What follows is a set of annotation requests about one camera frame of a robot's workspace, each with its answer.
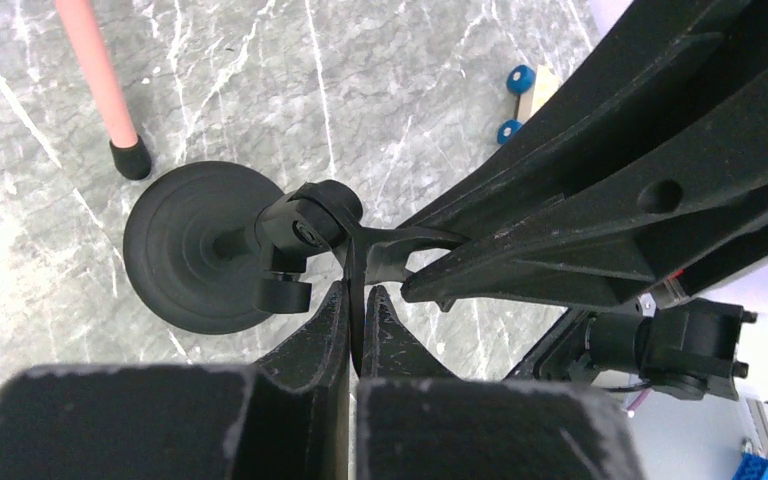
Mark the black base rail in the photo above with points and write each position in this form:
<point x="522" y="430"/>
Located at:
<point x="560" y="354"/>

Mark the white blue toy block car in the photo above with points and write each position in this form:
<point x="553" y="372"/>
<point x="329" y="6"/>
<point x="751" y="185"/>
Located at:
<point x="532" y="89"/>

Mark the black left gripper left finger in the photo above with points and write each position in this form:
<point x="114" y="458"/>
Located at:
<point x="281" y="417"/>

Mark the pink music stand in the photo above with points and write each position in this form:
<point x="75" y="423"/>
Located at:
<point x="130" y="155"/>

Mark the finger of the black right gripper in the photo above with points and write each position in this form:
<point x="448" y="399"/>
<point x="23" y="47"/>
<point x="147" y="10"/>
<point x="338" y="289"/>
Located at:
<point x="649" y="163"/>

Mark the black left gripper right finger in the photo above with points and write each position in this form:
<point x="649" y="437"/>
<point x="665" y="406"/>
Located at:
<point x="416" y="420"/>

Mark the black round-base mic stand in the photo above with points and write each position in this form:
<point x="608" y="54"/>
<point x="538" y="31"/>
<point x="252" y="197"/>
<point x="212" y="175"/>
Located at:
<point x="217" y="248"/>

